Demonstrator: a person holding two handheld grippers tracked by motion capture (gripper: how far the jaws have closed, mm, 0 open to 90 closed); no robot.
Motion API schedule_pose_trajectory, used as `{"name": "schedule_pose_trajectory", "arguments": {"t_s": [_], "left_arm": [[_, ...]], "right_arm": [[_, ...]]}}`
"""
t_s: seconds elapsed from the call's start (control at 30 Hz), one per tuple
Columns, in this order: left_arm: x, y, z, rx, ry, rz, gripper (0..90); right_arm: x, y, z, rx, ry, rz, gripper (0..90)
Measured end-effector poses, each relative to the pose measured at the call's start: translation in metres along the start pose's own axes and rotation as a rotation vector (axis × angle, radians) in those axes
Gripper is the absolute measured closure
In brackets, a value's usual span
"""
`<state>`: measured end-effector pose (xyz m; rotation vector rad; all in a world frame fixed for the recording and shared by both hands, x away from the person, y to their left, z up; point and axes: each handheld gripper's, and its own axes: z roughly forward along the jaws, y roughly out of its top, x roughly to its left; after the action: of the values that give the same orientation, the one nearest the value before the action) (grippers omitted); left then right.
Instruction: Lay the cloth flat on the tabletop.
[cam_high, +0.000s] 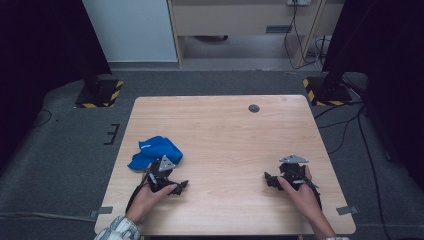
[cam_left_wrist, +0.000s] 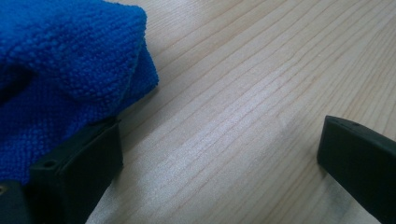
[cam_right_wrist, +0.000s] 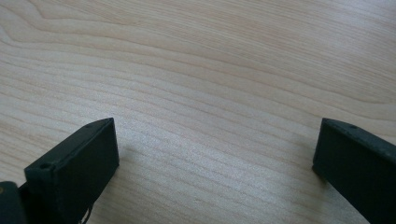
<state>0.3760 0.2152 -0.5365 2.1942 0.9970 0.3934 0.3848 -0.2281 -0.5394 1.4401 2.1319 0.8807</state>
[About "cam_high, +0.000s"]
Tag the black stand base yellow stripes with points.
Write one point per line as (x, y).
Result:
(100, 95)
(328, 93)

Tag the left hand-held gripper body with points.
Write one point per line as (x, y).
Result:
(160, 176)

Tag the light wooden cabinet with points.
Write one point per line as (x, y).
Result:
(233, 20)

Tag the white panel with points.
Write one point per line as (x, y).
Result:
(133, 30)

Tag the person's right hand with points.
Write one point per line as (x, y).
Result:
(303, 198)

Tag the blue cloth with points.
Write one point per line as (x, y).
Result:
(155, 151)

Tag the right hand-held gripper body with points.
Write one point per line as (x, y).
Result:
(293, 173)

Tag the white power strip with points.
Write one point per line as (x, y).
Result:
(299, 2)

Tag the person's left hand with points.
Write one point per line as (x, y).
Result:
(146, 201)

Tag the grey round table grommet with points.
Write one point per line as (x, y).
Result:
(254, 108)

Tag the grey tape piece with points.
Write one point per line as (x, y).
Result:
(103, 211)
(347, 210)

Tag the dark curtain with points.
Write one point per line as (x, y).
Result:
(390, 66)
(40, 50)

